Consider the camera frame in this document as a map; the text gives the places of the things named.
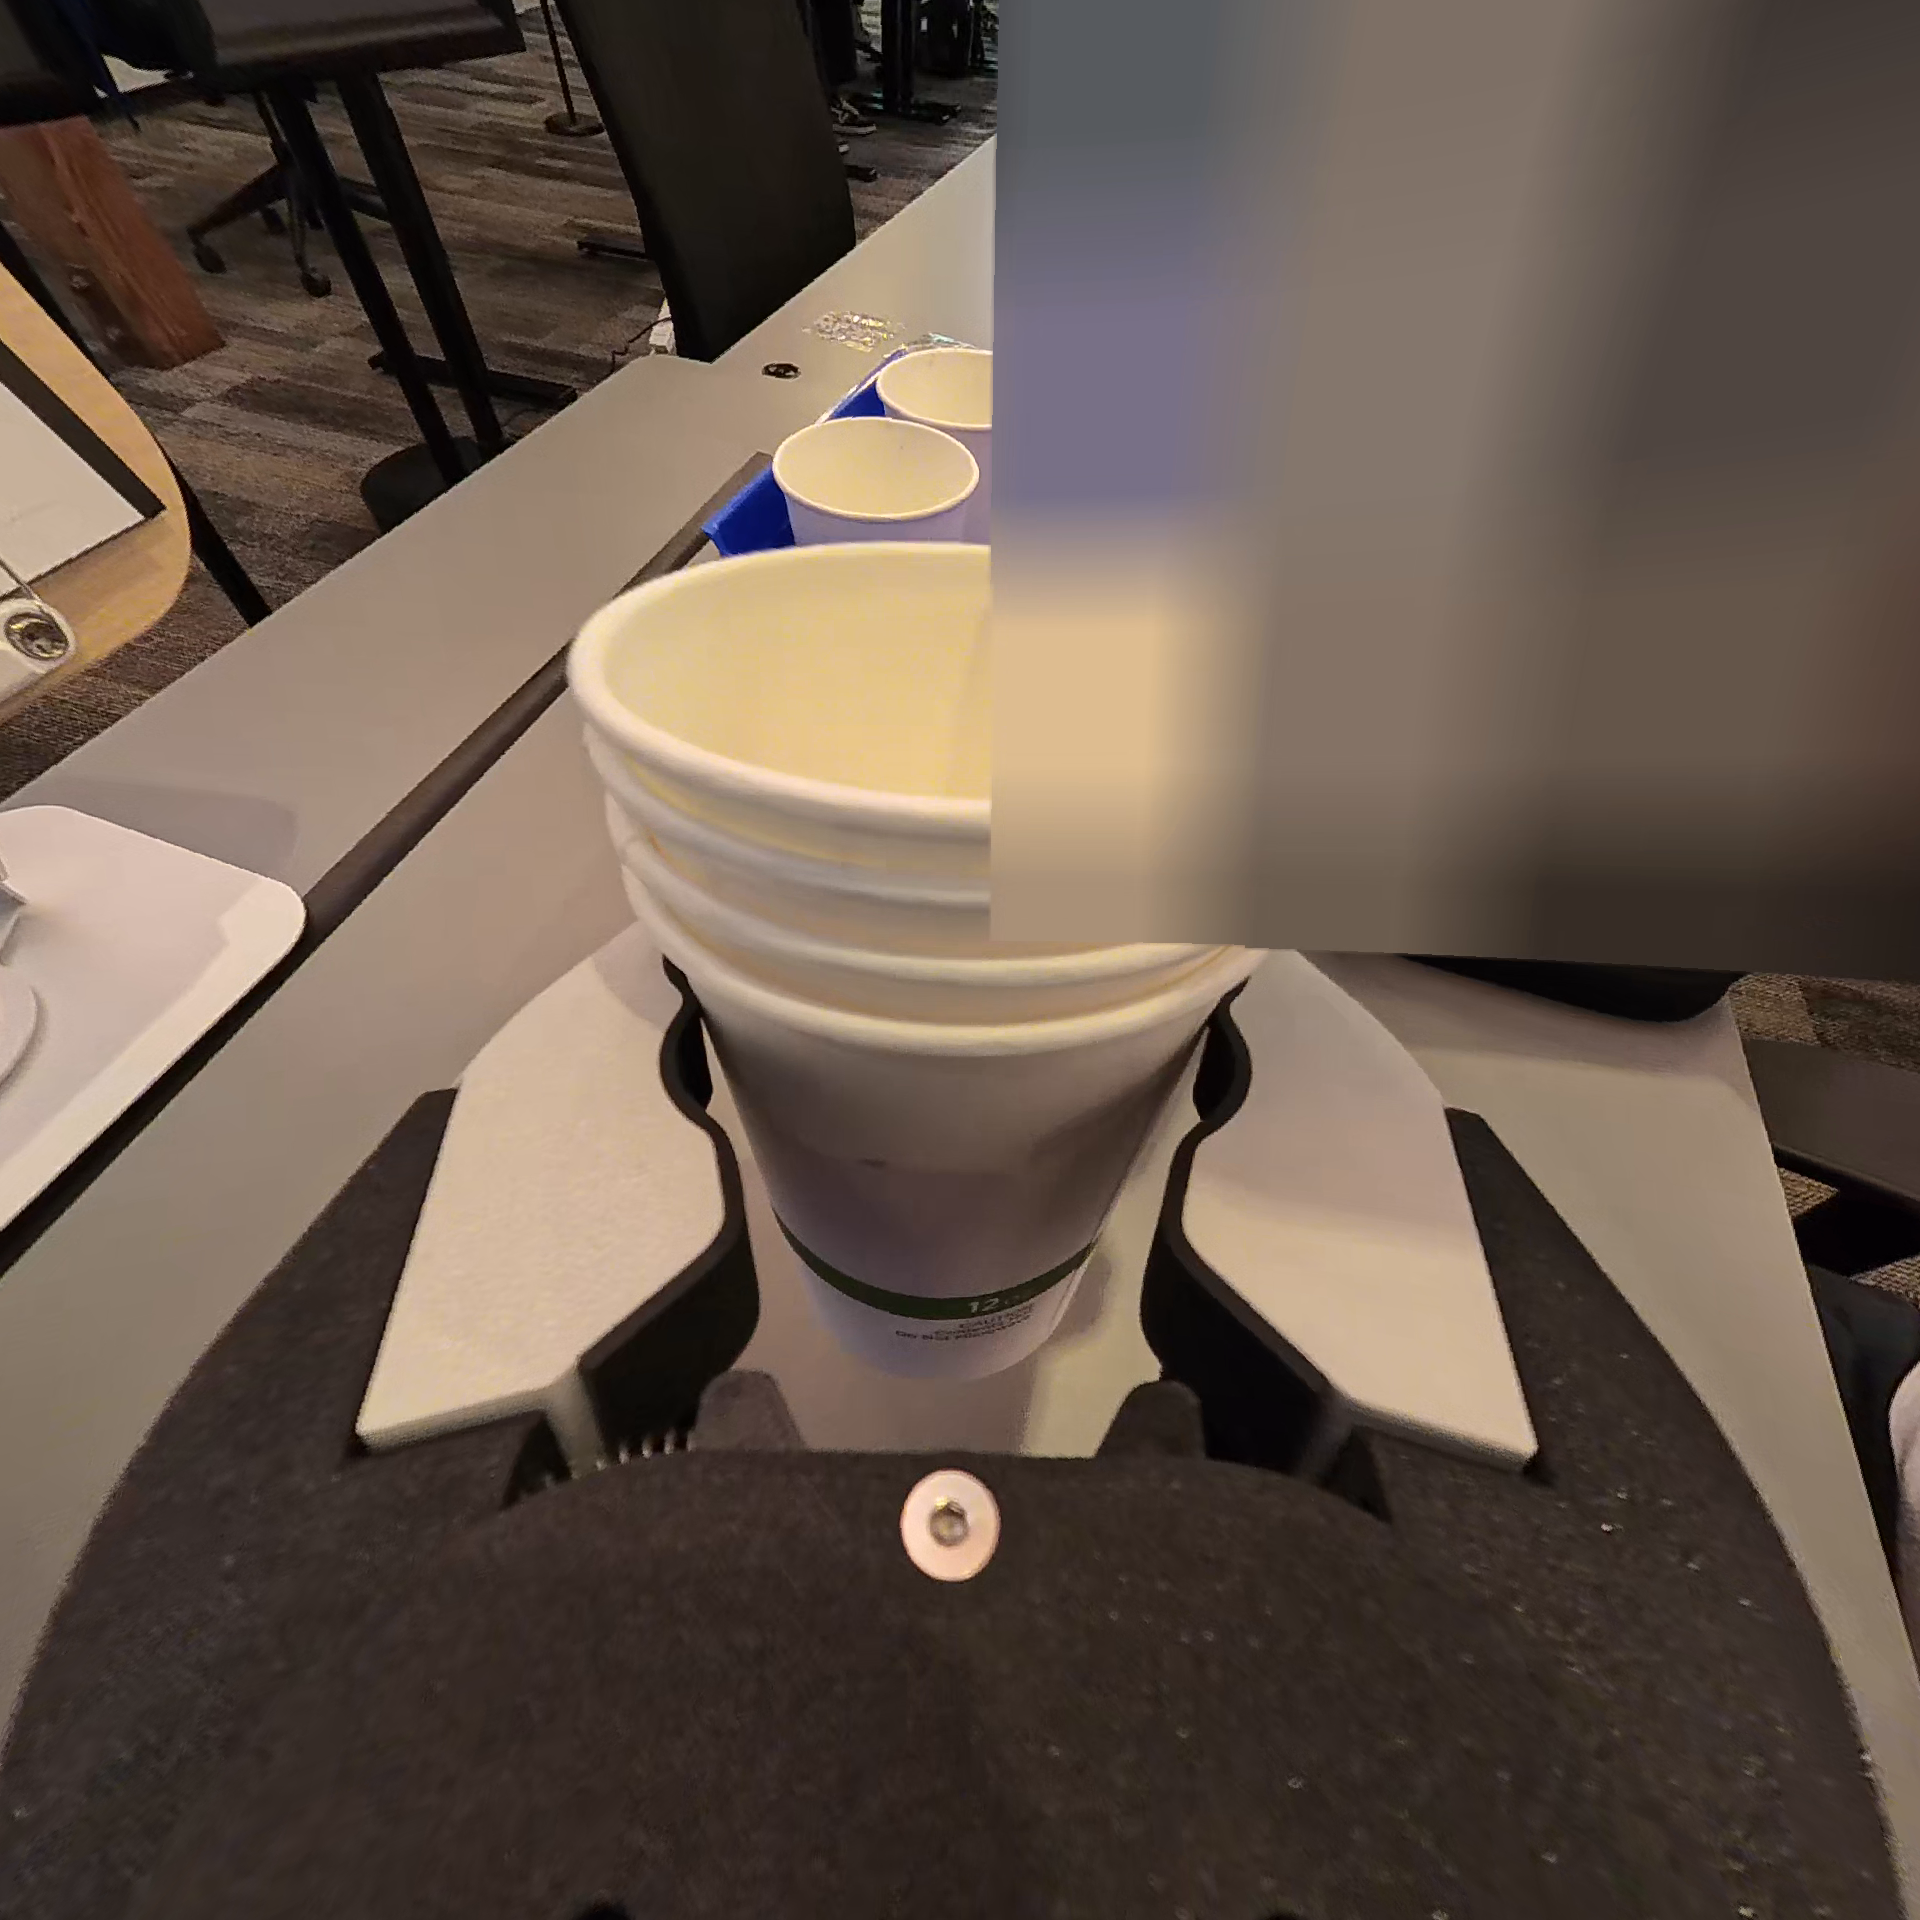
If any white board stand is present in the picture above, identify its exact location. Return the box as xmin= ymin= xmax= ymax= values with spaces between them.
xmin=0 ymin=805 xmax=306 ymax=1232

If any stack of nested white cups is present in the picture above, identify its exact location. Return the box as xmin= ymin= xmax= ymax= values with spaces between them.
xmin=569 ymin=546 xmax=1259 ymax=1381

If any white paper cup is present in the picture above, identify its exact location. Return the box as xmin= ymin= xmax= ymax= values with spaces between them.
xmin=771 ymin=417 xmax=992 ymax=552
xmin=874 ymin=345 xmax=995 ymax=442

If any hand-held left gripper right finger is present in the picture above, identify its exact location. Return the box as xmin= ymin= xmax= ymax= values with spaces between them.
xmin=1141 ymin=959 xmax=1537 ymax=1471

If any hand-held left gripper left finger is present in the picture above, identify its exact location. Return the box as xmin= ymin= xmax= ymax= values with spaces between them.
xmin=355 ymin=924 xmax=756 ymax=1471

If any blue plastic bin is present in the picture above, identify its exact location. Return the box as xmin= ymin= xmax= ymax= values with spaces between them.
xmin=710 ymin=361 xmax=900 ymax=560

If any black framed panel on stand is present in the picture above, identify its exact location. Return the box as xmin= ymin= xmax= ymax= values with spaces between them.
xmin=167 ymin=0 xmax=578 ymax=532

